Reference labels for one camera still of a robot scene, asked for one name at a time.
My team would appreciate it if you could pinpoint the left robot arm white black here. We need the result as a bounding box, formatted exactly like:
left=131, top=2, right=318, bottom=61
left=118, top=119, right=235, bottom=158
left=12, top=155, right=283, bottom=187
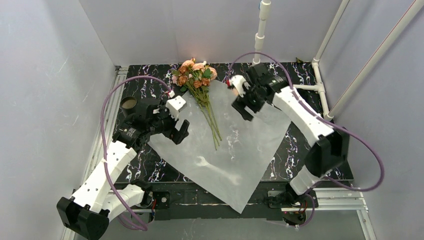
left=56, top=97, right=190, bottom=240

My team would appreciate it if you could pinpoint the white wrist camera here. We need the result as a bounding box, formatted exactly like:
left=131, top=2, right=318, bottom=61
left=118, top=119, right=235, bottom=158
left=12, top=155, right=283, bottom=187
left=226, top=74, right=251, bottom=98
left=165, top=90, right=187, bottom=121

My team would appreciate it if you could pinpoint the aluminium frame rail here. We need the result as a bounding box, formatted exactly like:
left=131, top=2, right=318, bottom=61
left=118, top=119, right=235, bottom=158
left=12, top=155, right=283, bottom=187
left=61, top=66, right=377, bottom=240

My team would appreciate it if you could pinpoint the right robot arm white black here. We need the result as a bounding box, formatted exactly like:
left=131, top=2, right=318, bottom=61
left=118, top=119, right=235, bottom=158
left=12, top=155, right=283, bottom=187
left=226, top=63, right=350, bottom=205

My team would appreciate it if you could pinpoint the white wrapping paper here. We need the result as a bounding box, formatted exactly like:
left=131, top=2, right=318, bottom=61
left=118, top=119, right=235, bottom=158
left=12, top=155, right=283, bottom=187
left=149, top=80, right=291, bottom=213

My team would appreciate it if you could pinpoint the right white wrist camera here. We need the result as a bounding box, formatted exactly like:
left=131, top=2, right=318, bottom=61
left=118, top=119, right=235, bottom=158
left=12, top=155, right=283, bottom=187
left=226, top=74, right=251, bottom=98

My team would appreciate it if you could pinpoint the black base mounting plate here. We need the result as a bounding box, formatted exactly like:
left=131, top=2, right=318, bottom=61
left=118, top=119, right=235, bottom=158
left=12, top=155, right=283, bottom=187
left=132, top=181, right=319, bottom=223

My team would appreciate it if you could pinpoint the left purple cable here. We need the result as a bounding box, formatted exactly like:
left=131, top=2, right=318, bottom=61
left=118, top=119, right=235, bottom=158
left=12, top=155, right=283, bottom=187
left=99, top=75, right=176, bottom=232

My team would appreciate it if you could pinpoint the white pvc pipe frame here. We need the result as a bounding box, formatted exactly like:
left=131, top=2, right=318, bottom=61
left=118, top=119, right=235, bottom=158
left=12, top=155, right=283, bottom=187
left=252, top=0, right=424, bottom=123

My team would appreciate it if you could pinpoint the black cylindrical vase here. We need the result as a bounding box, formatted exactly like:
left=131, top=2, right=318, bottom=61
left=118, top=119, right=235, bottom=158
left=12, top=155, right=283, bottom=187
left=119, top=96, right=147, bottom=119

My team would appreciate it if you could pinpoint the pink orange flower bunch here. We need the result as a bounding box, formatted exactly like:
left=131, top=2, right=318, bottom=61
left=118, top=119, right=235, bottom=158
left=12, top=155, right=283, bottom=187
left=171, top=58, right=222, bottom=150

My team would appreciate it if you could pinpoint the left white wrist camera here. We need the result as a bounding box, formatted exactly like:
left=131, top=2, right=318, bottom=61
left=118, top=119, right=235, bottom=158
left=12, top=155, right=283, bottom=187
left=165, top=90, right=187, bottom=121

